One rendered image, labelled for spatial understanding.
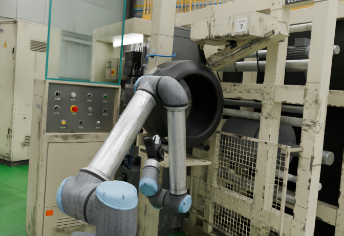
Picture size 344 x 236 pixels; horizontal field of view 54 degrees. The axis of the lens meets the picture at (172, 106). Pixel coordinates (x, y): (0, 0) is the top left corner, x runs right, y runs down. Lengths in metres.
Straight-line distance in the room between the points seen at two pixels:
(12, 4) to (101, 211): 10.93
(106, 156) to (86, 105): 1.17
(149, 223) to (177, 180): 1.03
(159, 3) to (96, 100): 0.84
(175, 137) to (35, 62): 3.94
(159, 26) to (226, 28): 0.49
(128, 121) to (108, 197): 0.40
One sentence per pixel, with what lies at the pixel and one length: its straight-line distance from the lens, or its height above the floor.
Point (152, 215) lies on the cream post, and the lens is 2.63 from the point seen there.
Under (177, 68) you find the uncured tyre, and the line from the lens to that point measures 2.09.
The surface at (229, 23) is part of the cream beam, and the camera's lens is 2.26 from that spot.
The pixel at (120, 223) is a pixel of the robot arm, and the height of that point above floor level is 0.79.
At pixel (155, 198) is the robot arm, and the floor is 0.72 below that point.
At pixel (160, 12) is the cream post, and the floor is 1.81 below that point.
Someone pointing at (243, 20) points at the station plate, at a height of 1.72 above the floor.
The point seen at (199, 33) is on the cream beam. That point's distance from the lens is 2.49.
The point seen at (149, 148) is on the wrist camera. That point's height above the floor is 0.95.
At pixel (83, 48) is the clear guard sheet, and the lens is 2.51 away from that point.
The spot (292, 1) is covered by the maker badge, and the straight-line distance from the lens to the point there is 2.37.
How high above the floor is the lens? 1.27
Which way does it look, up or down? 3 degrees down
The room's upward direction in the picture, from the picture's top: 5 degrees clockwise
